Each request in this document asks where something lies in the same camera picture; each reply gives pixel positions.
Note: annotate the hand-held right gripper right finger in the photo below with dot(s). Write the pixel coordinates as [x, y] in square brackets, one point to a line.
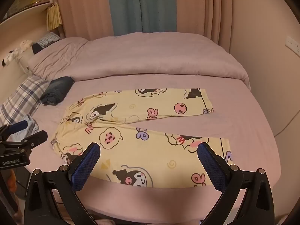
[211, 166]

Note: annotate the grey checked cloth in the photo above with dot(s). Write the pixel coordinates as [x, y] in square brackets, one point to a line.
[48, 39]

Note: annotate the teal curtain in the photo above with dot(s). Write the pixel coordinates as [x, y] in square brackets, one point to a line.
[143, 4]

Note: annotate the black cloth item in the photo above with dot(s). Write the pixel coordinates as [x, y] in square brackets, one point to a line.
[37, 48]

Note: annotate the pink duvet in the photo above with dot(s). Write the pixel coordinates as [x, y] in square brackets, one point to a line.
[152, 56]

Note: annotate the light blue checked cloth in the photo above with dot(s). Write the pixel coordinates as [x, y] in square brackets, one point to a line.
[31, 125]

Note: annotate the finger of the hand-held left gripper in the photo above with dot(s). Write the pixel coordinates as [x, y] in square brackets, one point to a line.
[35, 138]
[17, 125]

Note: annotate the dark folded jeans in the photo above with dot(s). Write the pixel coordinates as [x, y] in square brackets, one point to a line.
[57, 89]

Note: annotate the plaid pillow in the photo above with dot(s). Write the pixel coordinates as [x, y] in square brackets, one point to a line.
[23, 93]

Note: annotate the yellow cartoon print pants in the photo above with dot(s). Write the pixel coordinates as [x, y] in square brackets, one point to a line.
[140, 150]

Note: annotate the white wall socket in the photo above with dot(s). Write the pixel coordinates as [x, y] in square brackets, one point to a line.
[293, 46]

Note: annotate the white pillow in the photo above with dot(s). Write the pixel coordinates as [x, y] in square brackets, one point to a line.
[25, 64]

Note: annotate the black and white plush toy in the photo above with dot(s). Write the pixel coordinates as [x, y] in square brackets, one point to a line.
[9, 57]

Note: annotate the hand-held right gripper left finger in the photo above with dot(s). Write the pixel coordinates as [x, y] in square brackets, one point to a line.
[85, 166]

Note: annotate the beige headboard shelf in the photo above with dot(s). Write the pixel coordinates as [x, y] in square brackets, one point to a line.
[21, 25]

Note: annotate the yellow tassel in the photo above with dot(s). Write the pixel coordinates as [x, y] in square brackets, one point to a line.
[54, 17]

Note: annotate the pink curtain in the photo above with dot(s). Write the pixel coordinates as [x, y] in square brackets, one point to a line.
[206, 7]
[84, 7]

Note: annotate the bed with pink sheet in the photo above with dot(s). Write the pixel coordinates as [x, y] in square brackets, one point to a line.
[246, 121]

